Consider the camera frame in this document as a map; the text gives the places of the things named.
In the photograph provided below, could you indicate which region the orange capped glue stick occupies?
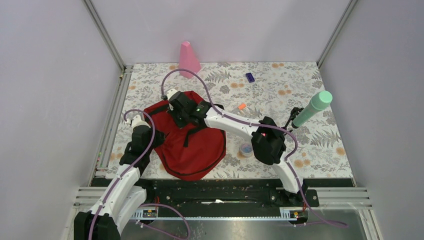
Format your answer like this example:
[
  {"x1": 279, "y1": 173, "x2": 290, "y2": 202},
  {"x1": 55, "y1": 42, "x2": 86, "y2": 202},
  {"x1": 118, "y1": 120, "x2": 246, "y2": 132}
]
[{"x1": 235, "y1": 103, "x2": 247, "y2": 112}]

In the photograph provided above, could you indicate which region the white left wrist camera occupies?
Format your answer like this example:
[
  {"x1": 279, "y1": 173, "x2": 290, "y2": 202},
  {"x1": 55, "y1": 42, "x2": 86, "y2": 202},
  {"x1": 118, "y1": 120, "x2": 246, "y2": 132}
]
[{"x1": 126, "y1": 114, "x2": 150, "y2": 129}]

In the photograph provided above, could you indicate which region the slotted cable duct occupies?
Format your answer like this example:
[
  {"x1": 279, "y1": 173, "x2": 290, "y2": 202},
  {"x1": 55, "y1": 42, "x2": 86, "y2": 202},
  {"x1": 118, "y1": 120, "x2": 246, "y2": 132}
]
[{"x1": 130, "y1": 207, "x2": 308, "y2": 221}]

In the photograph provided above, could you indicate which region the purple cable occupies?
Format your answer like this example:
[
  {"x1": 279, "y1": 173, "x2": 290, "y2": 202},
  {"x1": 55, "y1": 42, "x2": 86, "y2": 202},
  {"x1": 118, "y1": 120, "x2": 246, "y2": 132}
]
[
  {"x1": 87, "y1": 109, "x2": 192, "y2": 240},
  {"x1": 160, "y1": 68, "x2": 349, "y2": 229}
]

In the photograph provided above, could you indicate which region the mint green bottle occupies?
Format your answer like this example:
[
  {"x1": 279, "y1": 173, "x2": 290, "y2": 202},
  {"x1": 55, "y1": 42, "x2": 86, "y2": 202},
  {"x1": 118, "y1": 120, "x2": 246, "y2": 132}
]
[{"x1": 291, "y1": 90, "x2": 333, "y2": 129}]

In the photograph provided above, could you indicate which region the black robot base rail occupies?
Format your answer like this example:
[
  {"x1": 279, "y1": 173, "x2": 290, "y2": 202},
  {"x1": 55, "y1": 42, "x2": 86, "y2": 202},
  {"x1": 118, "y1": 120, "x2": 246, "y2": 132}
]
[{"x1": 91, "y1": 178, "x2": 355, "y2": 218}]

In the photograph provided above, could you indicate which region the small purple eraser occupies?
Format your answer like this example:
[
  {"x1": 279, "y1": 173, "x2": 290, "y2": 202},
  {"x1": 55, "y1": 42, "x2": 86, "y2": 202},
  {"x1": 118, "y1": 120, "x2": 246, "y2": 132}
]
[{"x1": 245, "y1": 72, "x2": 255, "y2": 83}]

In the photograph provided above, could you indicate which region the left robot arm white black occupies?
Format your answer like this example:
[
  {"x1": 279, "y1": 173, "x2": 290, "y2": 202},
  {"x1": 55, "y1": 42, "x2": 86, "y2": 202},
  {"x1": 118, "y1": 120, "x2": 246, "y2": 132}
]
[{"x1": 73, "y1": 124, "x2": 165, "y2": 240}]

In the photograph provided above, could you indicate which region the clear cup with colourful bits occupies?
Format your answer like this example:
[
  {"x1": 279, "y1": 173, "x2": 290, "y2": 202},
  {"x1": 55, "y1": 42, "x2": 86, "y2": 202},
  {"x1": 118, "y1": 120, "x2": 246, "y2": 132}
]
[{"x1": 239, "y1": 142, "x2": 254, "y2": 158}]

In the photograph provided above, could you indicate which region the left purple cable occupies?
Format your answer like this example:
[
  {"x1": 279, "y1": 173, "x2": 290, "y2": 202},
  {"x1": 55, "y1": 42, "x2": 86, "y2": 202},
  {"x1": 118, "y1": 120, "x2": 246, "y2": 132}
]
[{"x1": 87, "y1": 109, "x2": 192, "y2": 240}]

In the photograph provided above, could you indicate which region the red student backpack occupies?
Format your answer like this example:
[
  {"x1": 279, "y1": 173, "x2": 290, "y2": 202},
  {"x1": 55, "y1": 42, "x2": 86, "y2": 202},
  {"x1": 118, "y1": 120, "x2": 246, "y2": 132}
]
[{"x1": 144, "y1": 91, "x2": 227, "y2": 181}]

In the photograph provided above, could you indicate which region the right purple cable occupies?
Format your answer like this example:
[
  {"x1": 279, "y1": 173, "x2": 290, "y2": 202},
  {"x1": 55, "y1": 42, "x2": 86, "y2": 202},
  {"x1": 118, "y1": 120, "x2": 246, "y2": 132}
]
[{"x1": 160, "y1": 68, "x2": 349, "y2": 229}]

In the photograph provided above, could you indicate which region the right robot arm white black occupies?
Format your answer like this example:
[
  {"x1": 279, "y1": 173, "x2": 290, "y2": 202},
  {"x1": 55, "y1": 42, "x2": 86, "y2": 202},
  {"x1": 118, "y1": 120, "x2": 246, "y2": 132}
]
[{"x1": 162, "y1": 89, "x2": 307, "y2": 206}]

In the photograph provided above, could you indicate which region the floral table mat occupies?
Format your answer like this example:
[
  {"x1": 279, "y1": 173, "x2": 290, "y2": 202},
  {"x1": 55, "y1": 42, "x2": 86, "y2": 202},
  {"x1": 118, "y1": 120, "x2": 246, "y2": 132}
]
[{"x1": 122, "y1": 61, "x2": 353, "y2": 179}]

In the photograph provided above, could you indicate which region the pink cone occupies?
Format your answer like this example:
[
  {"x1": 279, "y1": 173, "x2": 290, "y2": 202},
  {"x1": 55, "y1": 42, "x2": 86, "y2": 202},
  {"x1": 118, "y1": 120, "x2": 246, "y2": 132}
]
[{"x1": 178, "y1": 41, "x2": 202, "y2": 74}]

